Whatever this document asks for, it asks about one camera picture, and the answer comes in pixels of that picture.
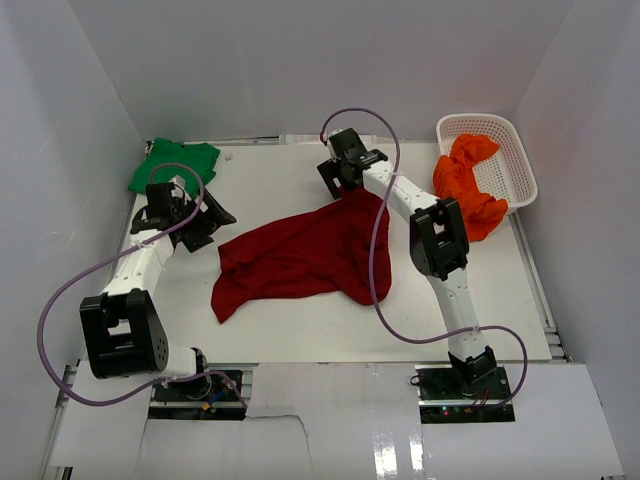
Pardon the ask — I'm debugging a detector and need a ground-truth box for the orange crumpled t-shirt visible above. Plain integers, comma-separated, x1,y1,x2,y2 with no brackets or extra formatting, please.
433,134,508,242

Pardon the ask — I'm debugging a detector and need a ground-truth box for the white perforated plastic basket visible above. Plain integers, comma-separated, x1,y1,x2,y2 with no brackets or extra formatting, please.
436,113,538,215

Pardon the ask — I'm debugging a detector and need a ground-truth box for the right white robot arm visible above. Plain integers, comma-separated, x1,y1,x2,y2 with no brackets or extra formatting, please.
317,128,497,399

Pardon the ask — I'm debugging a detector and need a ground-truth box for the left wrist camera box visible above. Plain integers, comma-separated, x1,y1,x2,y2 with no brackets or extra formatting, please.
170,175,186,193

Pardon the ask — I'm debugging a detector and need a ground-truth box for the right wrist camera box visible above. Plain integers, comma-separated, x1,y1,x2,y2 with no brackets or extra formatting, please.
327,128,360,149

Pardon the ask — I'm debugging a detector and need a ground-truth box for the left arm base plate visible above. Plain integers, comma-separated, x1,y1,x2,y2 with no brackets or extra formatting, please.
148,368,253,421

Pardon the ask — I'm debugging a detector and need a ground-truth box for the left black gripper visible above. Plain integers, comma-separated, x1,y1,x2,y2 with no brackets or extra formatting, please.
173,187,236,253

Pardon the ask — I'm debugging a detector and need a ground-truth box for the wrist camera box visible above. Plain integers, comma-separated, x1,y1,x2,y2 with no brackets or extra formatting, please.
327,128,360,149
170,175,186,193

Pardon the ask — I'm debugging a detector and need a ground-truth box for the white paper sheet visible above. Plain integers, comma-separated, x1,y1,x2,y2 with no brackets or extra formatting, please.
278,134,378,145

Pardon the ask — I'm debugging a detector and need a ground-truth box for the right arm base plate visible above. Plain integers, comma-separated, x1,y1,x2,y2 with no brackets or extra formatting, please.
409,367,515,425

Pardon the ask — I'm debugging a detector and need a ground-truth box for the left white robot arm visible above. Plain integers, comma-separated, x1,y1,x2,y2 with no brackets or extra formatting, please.
79,181,236,399

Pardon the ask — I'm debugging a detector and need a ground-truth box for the red t-shirt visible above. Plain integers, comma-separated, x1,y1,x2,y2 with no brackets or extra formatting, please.
211,190,392,323

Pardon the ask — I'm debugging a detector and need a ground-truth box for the green folded t-shirt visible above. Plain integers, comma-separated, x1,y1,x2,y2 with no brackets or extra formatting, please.
128,137,220,197

